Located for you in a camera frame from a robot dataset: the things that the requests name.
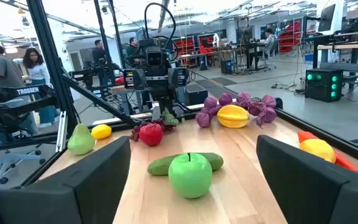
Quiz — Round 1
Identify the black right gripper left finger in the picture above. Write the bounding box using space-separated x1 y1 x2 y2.
0 135 132 224

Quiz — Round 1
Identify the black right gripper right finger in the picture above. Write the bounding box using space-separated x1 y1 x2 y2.
255 134 358 224

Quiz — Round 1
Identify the yellow mango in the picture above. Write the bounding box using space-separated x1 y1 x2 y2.
299 138 337 164

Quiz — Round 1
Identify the dark red grape bunch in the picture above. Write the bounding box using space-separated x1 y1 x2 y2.
129 107 180 142

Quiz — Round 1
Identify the small red apple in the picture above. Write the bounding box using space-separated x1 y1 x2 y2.
139 123 164 147

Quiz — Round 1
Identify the yellow lemon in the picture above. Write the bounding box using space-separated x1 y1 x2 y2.
90 124 112 141

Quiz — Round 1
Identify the dark green cucumber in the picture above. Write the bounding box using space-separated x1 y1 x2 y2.
147 152 224 176

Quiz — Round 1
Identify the yellow starfruit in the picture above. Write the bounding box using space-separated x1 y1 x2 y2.
216 104 250 129

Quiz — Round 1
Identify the round green apple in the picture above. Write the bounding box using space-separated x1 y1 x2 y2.
168 152 213 200

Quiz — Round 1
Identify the person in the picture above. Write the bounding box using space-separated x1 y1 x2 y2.
12 47 60 128
0 42 39 134
126 37 142 65
249 27 278 68
91 39 108 86

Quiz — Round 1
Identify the black box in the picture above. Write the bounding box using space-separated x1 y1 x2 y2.
185 83 209 106

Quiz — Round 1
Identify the office chair base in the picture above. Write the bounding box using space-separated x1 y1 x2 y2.
0 149 47 185

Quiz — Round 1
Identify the purple grape bunch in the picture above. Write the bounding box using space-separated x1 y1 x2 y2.
195 91 278 128

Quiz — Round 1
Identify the black computer with green lights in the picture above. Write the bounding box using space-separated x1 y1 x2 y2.
305 68 344 103

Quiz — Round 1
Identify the wooden workbench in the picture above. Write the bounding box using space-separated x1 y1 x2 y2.
312 29 358 91

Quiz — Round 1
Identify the red storage shelving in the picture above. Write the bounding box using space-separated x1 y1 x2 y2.
278 20 304 54

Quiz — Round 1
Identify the black computer monitor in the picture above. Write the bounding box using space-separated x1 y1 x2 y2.
317 3 337 32

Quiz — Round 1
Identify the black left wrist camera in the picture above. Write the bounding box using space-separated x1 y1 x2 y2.
146 46 165 68

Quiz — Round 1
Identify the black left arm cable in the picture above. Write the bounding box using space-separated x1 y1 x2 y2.
143 2 178 60

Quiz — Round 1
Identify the black aluminium table frame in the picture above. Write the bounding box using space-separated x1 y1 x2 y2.
0 0 358 190

